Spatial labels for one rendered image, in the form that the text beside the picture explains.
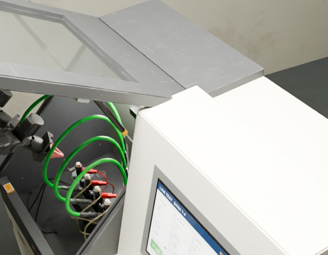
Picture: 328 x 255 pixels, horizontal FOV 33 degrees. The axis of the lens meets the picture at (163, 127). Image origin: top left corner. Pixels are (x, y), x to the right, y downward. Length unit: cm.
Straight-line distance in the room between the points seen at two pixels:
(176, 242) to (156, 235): 11
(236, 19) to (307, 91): 81
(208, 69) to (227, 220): 68
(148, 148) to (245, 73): 46
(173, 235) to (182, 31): 85
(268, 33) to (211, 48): 242
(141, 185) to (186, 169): 27
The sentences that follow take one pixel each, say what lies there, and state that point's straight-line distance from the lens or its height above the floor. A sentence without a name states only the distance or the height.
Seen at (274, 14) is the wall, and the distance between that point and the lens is 441.
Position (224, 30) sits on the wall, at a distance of 422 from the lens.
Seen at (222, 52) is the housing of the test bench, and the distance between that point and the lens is 203.
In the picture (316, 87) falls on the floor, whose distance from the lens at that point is 455.
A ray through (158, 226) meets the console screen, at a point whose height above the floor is 127.
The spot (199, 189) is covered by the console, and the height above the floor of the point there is 150.
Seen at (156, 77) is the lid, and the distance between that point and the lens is 185.
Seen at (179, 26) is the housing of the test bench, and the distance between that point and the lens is 222.
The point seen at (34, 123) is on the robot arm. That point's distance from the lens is 197.
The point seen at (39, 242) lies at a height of 95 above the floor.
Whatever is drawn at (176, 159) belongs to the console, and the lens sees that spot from 155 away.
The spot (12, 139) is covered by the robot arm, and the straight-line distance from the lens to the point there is 196.
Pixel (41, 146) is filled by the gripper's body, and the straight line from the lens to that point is 205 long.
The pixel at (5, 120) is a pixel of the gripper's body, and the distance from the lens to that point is 216.
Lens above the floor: 255
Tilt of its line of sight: 38 degrees down
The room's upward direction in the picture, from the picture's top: 4 degrees counter-clockwise
